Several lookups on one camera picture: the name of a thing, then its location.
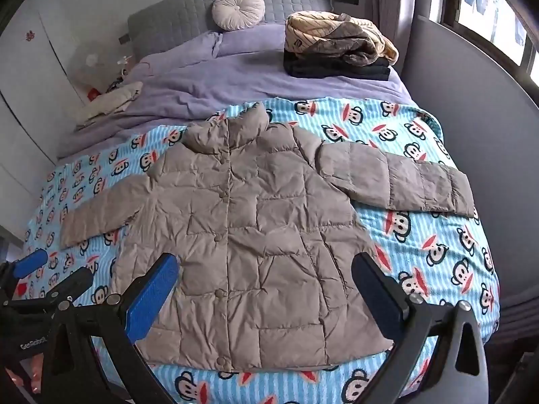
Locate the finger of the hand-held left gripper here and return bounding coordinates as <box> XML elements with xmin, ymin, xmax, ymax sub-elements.
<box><xmin>0</xmin><ymin>249</ymin><xmax>49</xmax><ymax>300</ymax></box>
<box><xmin>8</xmin><ymin>266</ymin><xmax>94</xmax><ymax>313</ymax></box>

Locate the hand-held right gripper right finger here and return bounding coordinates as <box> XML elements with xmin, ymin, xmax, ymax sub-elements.
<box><xmin>351</xmin><ymin>252</ymin><xmax>490</xmax><ymax>404</ymax></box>

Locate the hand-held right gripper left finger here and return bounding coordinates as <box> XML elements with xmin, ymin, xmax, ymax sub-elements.
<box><xmin>33</xmin><ymin>254</ymin><xmax>180</xmax><ymax>404</ymax></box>

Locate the grey-beige puffer jacket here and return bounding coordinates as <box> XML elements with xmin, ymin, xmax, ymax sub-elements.
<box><xmin>60</xmin><ymin>102</ymin><xmax>476</xmax><ymax>368</ymax></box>

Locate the person's left hand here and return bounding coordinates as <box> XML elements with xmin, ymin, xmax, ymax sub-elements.
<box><xmin>24</xmin><ymin>356</ymin><xmax>48</xmax><ymax>393</ymax></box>

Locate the blue monkey printed blanket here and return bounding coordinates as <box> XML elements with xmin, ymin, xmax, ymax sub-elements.
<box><xmin>23</xmin><ymin>97</ymin><xmax>502</xmax><ymax>404</ymax></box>

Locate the white wardrobe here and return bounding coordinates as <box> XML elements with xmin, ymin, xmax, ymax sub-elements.
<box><xmin>0</xmin><ymin>8</ymin><xmax>127</xmax><ymax>236</ymax></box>

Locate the cream crumpled cloth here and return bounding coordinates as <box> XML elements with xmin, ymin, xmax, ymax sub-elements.
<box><xmin>76</xmin><ymin>81</ymin><xmax>144</xmax><ymax>129</ymax></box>

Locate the clear plastic bag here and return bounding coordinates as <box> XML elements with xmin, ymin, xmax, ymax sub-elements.
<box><xmin>67</xmin><ymin>42</ymin><xmax>132</xmax><ymax>102</ymax></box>

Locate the purple duvet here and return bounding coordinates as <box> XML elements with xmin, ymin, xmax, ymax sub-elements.
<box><xmin>57</xmin><ymin>23</ymin><xmax>415</xmax><ymax>161</ymax></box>

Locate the purple pillow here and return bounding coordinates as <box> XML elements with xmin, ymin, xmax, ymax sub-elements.
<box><xmin>213</xmin><ymin>23</ymin><xmax>291</xmax><ymax>57</ymax></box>

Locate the grey quilted headboard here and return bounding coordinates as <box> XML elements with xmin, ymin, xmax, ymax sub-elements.
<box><xmin>119</xmin><ymin>0</ymin><xmax>358</xmax><ymax>57</ymax></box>

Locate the round cream cushion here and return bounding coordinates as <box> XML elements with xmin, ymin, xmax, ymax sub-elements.
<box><xmin>212</xmin><ymin>0</ymin><xmax>266</xmax><ymax>31</ymax></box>

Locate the window frame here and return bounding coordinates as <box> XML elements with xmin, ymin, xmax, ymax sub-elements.
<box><xmin>430</xmin><ymin>0</ymin><xmax>539</xmax><ymax>82</ymax></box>

